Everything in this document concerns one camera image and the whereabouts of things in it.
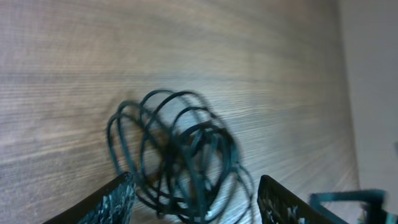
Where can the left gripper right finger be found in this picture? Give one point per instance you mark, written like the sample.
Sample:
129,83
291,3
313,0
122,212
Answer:
279,205

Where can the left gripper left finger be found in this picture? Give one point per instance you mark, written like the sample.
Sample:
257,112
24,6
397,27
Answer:
111,204

